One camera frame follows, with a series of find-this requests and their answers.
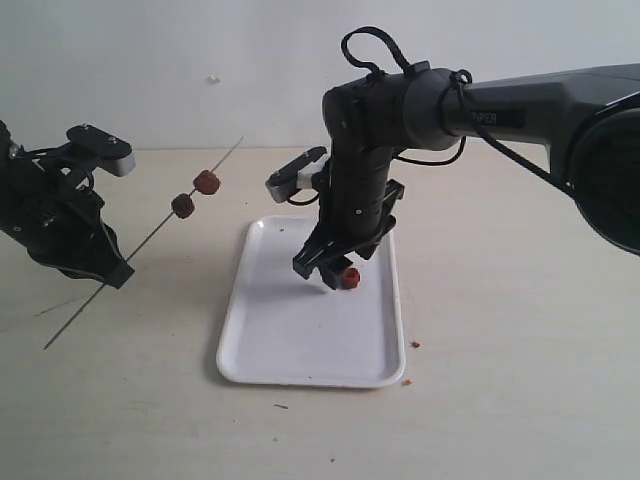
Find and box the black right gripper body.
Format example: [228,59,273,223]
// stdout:
[310,169,404,259]

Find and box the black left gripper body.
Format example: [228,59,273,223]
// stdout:
[1,144,104,270]

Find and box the red jujube piece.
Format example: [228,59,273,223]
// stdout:
[193,170,221,195]
[341,267,361,290]
[171,193,195,219]

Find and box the thin metal skewer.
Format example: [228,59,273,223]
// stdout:
[42,135,245,351]

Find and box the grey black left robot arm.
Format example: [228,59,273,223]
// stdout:
[1,124,135,289]

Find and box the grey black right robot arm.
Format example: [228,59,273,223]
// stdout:
[293,64,639,288]

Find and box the white rectangular plastic tray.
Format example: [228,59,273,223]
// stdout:
[216,215,406,389]

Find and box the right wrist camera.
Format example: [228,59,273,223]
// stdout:
[265,146,330,204]

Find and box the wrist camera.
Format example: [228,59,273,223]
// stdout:
[66,124,136,177]
[265,146,330,204]

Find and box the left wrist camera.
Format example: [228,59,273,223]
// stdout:
[66,124,136,177]

